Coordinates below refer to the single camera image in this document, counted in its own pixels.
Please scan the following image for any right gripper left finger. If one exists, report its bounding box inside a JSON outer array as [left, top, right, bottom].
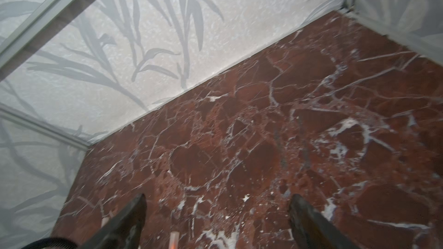
[[80, 194, 147, 249]]

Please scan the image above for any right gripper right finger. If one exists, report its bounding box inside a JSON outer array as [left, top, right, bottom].
[[288, 194, 359, 249]]

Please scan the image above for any orange marker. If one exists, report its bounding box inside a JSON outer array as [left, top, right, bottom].
[[168, 231, 180, 249]]

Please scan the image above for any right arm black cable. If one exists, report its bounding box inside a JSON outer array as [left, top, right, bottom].
[[20, 237, 79, 249]]

